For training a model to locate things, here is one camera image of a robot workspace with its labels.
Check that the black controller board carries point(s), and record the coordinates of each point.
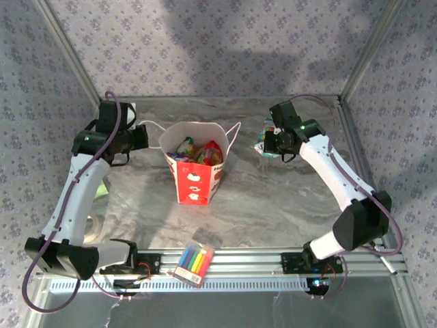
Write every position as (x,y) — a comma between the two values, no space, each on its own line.
(126,285)
(317,285)

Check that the Fox's cherry mint candy bag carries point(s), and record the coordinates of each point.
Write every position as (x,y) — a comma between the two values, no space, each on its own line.
(260,147)

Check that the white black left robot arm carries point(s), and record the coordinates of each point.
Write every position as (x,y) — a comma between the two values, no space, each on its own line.
(78,191)

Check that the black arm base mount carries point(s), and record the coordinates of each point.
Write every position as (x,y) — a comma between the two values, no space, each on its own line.
(145,258)
(293,263)

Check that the aluminium extrusion mounting rail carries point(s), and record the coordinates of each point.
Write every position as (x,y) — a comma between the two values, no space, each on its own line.
(246,263)

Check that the aluminium frame rail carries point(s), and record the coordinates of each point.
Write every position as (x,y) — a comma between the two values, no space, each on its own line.
(353,136)

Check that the aluminium frame post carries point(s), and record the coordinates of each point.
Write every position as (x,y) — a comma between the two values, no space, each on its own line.
(373,51)
(70,51)

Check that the white red printed paper bag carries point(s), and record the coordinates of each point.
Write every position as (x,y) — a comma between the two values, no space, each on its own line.
(193,184)

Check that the light green paper pad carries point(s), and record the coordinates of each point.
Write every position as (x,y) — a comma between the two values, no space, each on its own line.
(102,189)

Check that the red fruit candy bag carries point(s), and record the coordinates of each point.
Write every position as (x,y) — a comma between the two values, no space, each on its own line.
(210,155)

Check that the white black marker pen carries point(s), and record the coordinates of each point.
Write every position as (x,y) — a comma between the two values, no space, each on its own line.
(389,266)

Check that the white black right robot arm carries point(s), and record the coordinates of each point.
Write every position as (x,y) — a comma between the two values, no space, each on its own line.
(327,167)

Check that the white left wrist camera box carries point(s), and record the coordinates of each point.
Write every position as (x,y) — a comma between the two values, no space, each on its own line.
(129,112)

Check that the roll of clear tape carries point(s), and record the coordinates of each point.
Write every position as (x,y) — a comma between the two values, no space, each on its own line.
(96,223)

